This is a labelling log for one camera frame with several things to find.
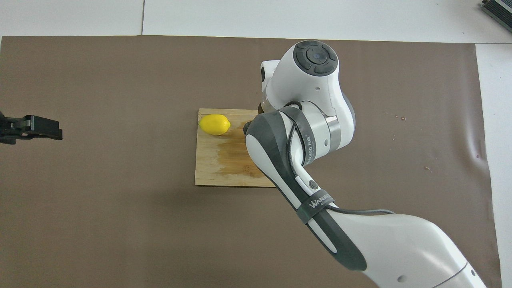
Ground grey finned metal device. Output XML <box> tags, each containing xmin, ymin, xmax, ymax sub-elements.
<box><xmin>481</xmin><ymin>0</ymin><xmax>512</xmax><ymax>33</ymax></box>

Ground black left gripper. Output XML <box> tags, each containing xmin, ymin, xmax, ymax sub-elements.
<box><xmin>0</xmin><ymin>112</ymin><xmax>63</xmax><ymax>145</ymax></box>

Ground brown paper table mat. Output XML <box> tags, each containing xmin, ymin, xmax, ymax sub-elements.
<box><xmin>0</xmin><ymin>35</ymin><xmax>502</xmax><ymax>288</ymax></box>

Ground wooden cutting board, metal handle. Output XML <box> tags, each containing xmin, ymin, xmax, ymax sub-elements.
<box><xmin>195</xmin><ymin>108</ymin><xmax>276</xmax><ymax>188</ymax></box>

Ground yellow lemon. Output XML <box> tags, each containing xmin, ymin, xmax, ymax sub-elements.
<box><xmin>199</xmin><ymin>114</ymin><xmax>231</xmax><ymax>136</ymax></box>

